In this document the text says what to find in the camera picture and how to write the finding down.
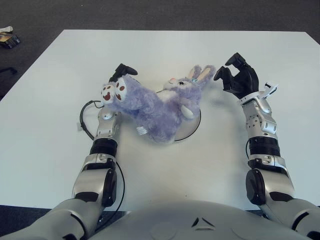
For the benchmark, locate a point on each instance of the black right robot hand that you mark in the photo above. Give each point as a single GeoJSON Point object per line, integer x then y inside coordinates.
{"type": "Point", "coordinates": [242, 80]}

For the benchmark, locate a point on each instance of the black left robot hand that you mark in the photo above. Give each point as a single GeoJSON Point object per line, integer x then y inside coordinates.
{"type": "Point", "coordinates": [123, 68]}

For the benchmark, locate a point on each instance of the purple plush bunny doll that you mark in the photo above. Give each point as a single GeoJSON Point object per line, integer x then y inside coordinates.
{"type": "Point", "coordinates": [150, 107]}

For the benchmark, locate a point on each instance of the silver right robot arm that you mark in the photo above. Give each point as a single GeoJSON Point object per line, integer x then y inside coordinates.
{"type": "Point", "coordinates": [262, 125]}

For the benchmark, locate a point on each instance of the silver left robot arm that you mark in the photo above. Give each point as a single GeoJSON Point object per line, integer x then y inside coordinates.
{"type": "Point", "coordinates": [105, 130]}

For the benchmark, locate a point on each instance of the white plate with black rim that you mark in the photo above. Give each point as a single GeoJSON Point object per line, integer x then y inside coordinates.
{"type": "Point", "coordinates": [190, 127]}

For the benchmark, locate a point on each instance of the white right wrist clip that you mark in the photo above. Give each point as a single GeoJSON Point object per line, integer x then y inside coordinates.
{"type": "Point", "coordinates": [270, 88]}

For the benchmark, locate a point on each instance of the black chair leg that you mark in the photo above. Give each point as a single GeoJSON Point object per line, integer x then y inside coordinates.
{"type": "Point", "coordinates": [8, 70]}

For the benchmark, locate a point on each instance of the black box on floor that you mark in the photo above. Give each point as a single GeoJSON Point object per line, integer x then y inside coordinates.
{"type": "Point", "coordinates": [9, 41]}

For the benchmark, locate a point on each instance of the white crumpled paper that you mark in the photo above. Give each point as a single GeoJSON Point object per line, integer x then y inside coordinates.
{"type": "Point", "coordinates": [7, 29]}

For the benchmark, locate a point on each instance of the silver robot torso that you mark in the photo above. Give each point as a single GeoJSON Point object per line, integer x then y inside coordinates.
{"type": "Point", "coordinates": [175, 220]}

